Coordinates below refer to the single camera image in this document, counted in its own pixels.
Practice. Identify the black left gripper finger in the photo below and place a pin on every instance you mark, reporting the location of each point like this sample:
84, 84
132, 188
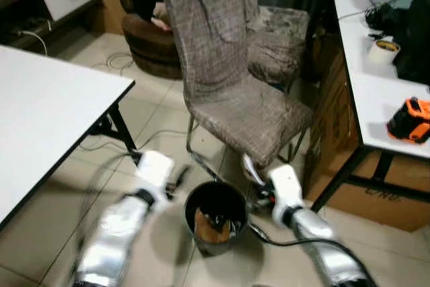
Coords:
183, 175

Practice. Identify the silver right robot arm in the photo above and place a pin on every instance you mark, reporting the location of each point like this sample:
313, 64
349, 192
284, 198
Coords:
329, 250

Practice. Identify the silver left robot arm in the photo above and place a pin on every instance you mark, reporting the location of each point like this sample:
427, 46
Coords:
114, 240

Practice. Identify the black round rubbish bin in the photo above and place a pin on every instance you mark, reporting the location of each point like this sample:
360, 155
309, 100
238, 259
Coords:
236, 233

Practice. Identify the brown cardboard trash piece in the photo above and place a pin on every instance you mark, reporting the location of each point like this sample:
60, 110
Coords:
209, 232

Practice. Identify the black folding table leg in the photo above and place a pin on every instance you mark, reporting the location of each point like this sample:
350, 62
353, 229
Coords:
121, 129

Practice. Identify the chair with brown patterned cover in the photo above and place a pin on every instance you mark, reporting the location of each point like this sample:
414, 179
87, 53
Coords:
228, 92

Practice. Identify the large brown cardboard box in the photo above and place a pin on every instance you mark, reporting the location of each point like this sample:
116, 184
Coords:
336, 119

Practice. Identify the brown round armchair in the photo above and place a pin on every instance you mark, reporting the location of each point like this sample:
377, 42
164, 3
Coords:
148, 52

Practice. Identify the chair with grey floral cover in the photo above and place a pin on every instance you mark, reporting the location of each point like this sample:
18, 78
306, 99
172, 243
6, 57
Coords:
279, 48

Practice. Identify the orange and black tool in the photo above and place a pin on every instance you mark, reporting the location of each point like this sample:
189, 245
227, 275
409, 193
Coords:
410, 122

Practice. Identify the white tape roll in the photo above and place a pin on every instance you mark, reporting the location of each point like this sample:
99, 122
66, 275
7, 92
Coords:
381, 60

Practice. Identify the black box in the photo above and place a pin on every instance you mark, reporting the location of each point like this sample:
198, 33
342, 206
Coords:
415, 45

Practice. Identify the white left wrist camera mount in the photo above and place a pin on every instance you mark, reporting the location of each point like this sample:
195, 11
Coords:
154, 173

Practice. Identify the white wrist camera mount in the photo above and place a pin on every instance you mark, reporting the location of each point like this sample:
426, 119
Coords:
154, 173
287, 189

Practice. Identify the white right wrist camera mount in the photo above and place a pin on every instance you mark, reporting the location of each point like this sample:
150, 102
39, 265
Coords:
287, 189

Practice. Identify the black frame of long table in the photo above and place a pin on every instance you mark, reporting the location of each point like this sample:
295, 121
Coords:
342, 176

